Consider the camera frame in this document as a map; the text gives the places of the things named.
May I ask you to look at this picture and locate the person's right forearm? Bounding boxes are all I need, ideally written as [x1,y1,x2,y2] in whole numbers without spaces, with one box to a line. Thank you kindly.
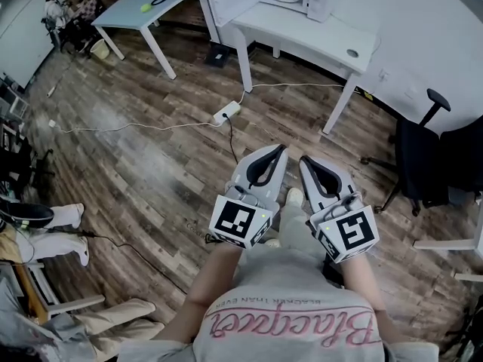
[341,253,413,345]

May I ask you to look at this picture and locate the long white floor cable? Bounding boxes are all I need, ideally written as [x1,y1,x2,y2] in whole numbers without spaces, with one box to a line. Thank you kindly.
[48,118,223,134]

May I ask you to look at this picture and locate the thin black floor cable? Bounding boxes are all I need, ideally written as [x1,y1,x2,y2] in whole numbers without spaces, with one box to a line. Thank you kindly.
[47,227,189,296]

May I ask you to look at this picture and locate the white table frame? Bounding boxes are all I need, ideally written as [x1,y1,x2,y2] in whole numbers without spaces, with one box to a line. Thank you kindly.
[412,197,483,283]

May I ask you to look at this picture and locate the pale blue table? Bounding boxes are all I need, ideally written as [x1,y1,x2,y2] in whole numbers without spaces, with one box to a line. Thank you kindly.
[91,0,198,81]

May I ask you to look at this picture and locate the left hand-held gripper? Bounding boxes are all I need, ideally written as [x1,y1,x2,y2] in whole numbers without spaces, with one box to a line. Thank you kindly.
[208,144,290,250]

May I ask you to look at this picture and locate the white wooden chair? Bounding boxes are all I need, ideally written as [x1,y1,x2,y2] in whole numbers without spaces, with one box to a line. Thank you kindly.
[0,257,106,324]

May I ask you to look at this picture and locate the pale yellow waste bin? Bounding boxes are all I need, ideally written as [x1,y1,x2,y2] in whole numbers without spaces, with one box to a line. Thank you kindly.
[89,38,111,61]

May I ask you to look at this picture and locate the cluttered dark shelf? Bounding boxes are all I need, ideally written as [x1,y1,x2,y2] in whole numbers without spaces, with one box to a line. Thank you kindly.
[0,72,56,229]

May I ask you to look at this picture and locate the black plug cable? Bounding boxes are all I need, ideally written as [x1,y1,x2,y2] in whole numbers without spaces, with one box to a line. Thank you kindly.
[221,112,240,165]

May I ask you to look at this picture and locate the black office chair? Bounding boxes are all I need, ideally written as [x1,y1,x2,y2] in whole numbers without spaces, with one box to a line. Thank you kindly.
[438,114,483,207]
[359,87,452,218]

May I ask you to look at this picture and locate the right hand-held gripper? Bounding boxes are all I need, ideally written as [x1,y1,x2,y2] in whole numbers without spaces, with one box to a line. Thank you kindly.
[299,155,380,264]

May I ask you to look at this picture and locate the black box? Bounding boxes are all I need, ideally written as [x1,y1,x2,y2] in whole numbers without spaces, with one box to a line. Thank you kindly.
[204,43,231,69]

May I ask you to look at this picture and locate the person's left forearm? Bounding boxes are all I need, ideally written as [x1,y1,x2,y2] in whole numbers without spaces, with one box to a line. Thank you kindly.
[150,241,243,343]

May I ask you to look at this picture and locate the person's light grey trousers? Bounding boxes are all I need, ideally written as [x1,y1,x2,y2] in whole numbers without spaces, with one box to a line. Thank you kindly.
[278,201,326,260]

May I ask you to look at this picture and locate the white desk with grommet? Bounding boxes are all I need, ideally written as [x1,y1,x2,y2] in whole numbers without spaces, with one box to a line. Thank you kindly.
[229,1,379,136]

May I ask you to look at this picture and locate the person's grey printed t-shirt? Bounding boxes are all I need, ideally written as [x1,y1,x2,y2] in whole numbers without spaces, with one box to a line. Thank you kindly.
[118,238,441,362]

